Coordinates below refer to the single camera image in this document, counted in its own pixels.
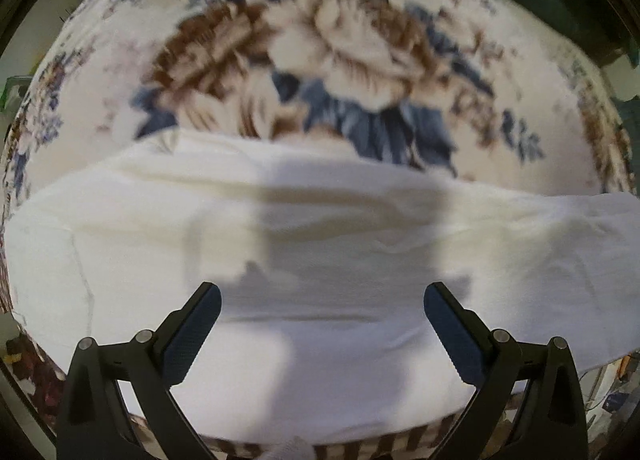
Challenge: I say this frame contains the white pants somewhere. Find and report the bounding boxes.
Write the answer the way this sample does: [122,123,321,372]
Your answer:
[2,127,640,445]

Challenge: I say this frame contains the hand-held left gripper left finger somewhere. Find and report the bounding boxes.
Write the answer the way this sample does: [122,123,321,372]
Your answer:
[56,281,223,460]

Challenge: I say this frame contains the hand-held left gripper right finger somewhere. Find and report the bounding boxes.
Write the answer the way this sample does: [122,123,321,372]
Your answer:
[423,281,590,460]

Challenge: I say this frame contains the floral printed blanket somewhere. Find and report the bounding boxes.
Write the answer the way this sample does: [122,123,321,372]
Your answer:
[0,0,636,460]

